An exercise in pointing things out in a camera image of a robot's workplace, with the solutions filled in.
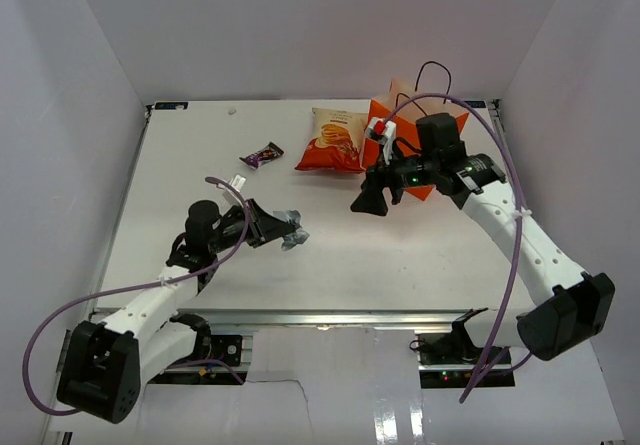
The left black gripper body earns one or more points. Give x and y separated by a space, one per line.
233 231

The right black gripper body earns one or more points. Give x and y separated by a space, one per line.
409 172

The silver candy wrapper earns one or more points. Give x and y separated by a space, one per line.
298 236

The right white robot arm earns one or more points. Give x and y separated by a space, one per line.
570 305

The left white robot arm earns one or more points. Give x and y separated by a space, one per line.
108 362

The orange chips bag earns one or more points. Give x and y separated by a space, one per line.
336 142

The orange paper bag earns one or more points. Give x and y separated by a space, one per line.
399 92

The purple M&M's packet upper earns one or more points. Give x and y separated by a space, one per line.
265 155

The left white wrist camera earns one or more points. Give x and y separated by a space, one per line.
232 188

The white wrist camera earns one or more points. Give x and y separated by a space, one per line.
378 141
232 188

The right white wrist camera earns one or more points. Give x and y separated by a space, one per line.
378 141

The aluminium table frame rail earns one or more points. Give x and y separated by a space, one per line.
270 318

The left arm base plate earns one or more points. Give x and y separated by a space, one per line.
221 366

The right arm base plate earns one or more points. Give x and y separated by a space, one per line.
446 360

